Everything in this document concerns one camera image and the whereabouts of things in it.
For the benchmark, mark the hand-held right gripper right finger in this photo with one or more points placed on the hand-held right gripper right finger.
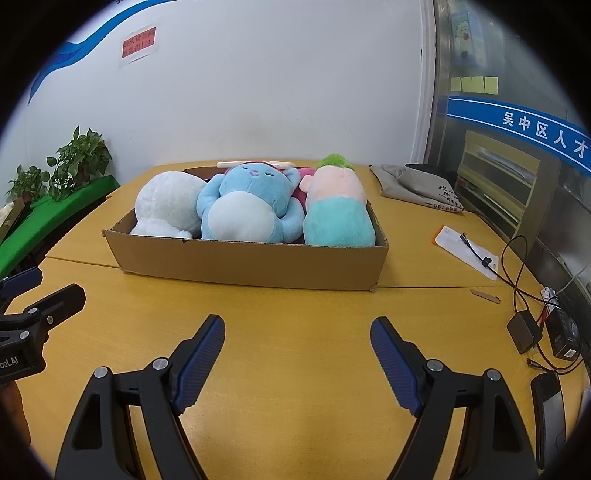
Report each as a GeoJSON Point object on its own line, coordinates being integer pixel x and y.
{"type": "Point", "coordinates": [397, 364]}

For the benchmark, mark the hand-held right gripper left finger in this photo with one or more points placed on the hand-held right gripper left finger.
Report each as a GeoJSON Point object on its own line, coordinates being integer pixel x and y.
{"type": "Point", "coordinates": [201, 364]}

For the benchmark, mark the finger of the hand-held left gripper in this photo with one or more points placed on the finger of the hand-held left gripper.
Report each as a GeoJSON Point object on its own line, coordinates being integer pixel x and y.
{"type": "Point", "coordinates": [25, 279]}
{"type": "Point", "coordinates": [60, 302]}

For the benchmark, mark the cardboard box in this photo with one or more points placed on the cardboard box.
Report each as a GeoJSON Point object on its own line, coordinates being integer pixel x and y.
{"type": "Point", "coordinates": [240, 263]}

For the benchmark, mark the white plush toy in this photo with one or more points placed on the white plush toy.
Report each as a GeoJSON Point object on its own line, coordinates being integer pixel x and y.
{"type": "Point", "coordinates": [168, 203]}

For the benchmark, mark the blue plush toy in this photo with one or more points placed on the blue plush toy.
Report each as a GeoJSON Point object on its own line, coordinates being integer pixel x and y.
{"type": "Point", "coordinates": [244, 207]}

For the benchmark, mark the green-haired pink teal plush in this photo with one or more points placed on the green-haired pink teal plush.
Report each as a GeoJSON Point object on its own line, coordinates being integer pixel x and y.
{"type": "Point", "coordinates": [334, 203]}

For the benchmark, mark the person's left forearm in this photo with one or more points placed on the person's left forearm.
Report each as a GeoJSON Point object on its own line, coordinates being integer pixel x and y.
{"type": "Point", "coordinates": [11, 415]}

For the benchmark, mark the small potted plant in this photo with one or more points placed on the small potted plant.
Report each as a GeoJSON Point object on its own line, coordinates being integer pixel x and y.
{"type": "Point", "coordinates": [27, 182]}

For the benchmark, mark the small wooden stick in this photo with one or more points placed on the small wooden stick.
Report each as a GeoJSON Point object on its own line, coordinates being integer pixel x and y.
{"type": "Point", "coordinates": [485, 296]}

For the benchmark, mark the white pouch with orange edge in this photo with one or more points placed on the white pouch with orange edge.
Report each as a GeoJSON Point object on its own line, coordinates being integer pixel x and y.
{"type": "Point", "coordinates": [455, 247]}

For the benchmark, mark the large potted plant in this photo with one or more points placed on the large potted plant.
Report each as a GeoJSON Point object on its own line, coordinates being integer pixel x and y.
{"type": "Point", "coordinates": [81, 157]}

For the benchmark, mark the black phone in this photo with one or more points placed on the black phone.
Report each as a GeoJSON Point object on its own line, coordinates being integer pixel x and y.
{"type": "Point", "coordinates": [548, 410]}

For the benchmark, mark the white power strip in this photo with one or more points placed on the white power strip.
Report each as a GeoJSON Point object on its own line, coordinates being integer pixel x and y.
{"type": "Point", "coordinates": [549, 297]}

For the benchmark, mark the small black box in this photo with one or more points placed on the small black box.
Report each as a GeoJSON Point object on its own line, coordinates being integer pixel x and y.
{"type": "Point", "coordinates": [564, 334]}

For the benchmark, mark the beige cloth bag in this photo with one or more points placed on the beige cloth bag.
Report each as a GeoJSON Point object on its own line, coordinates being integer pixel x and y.
{"type": "Point", "coordinates": [406, 189]}

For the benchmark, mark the black cloth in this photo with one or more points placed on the black cloth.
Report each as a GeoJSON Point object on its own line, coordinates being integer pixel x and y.
{"type": "Point", "coordinates": [431, 170]}

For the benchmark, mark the wooden shelf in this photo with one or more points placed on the wooden shelf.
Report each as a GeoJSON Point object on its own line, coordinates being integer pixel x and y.
{"type": "Point", "coordinates": [498, 175]}

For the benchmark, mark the blue banner strip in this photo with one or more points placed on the blue banner strip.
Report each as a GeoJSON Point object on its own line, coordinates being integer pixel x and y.
{"type": "Point", "coordinates": [508, 122]}

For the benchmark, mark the yellow sticky note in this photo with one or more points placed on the yellow sticky note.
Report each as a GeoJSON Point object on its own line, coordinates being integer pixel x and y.
{"type": "Point", "coordinates": [478, 84]}
{"type": "Point", "coordinates": [467, 84]}
{"type": "Point", "coordinates": [491, 85]}
{"type": "Point", "coordinates": [456, 84]}

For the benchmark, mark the cartoon poster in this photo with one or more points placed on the cartoon poster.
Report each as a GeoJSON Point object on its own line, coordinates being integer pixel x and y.
{"type": "Point", "coordinates": [467, 39]}

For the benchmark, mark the blue wave wall decal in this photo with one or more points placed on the blue wave wall decal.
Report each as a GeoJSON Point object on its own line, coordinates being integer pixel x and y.
{"type": "Point", "coordinates": [69, 48]}

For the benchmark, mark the red wall notice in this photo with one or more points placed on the red wall notice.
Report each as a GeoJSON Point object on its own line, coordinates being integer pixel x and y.
{"type": "Point", "coordinates": [138, 44]}

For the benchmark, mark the glass partition with metal frame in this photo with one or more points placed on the glass partition with metal frame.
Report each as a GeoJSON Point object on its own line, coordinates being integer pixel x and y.
{"type": "Point", "coordinates": [531, 55]}

